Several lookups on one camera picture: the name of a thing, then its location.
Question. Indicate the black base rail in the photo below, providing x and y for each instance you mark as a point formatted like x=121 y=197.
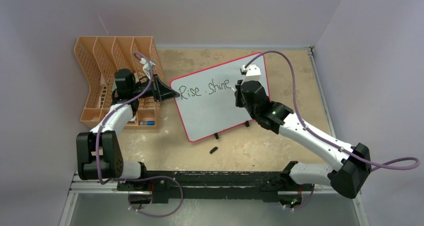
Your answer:
x=267 y=186

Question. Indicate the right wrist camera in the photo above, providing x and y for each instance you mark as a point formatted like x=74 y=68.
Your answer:
x=250 y=72

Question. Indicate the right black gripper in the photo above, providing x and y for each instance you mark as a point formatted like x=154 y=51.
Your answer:
x=238 y=93

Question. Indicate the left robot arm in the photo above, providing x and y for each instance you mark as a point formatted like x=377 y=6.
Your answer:
x=99 y=155

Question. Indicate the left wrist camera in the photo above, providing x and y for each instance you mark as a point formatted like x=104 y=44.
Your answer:
x=147 y=67

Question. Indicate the blue small item in tray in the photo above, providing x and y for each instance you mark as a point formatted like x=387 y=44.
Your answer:
x=147 y=123

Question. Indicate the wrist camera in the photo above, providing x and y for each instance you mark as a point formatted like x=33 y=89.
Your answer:
x=250 y=72
x=147 y=67

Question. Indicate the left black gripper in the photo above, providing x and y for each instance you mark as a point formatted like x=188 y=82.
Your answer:
x=162 y=92

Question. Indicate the orange plastic file organizer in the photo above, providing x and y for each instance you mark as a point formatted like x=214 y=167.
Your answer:
x=100 y=57

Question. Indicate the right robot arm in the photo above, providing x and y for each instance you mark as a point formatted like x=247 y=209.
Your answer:
x=346 y=167

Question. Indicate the black marker cap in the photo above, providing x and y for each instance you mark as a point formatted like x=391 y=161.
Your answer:
x=213 y=150

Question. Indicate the pink-framed whiteboard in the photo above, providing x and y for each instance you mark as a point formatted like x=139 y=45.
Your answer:
x=207 y=102

